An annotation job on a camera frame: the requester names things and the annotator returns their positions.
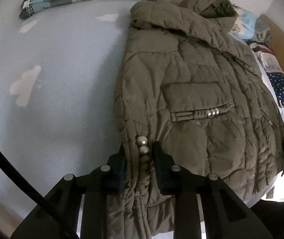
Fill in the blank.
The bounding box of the olive green quilted hooded jacket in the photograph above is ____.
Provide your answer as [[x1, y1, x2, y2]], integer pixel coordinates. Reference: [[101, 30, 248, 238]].
[[107, 0, 284, 238]]

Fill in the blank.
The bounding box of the light blue cloud bed sheet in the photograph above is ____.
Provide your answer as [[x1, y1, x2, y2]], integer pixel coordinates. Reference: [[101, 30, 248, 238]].
[[0, 0, 284, 226]]

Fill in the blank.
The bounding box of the navy starred striped pillow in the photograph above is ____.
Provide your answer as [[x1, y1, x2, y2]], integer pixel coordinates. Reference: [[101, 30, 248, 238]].
[[246, 40, 284, 108]]

